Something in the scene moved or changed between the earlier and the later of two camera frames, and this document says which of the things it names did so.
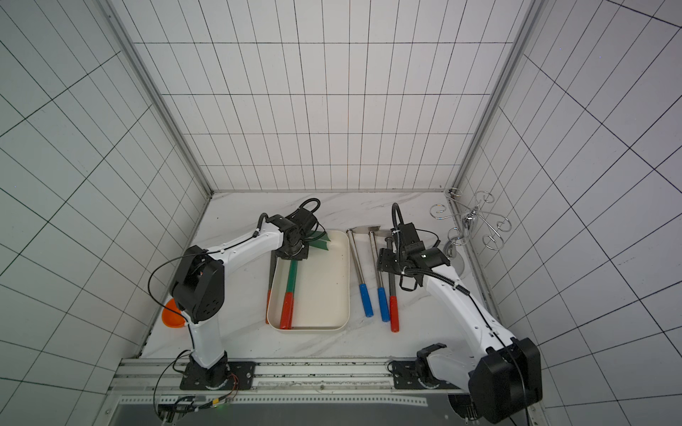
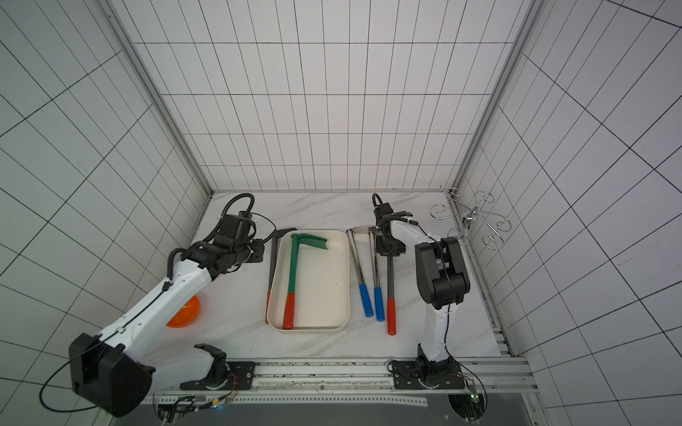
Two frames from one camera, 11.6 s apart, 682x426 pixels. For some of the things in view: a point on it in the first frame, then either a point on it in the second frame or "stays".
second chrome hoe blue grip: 384,311 stays
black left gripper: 301,256 to 258,252
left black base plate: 237,375 stays
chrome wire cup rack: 472,216 stays
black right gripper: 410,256 to 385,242
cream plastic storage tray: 321,295 stays
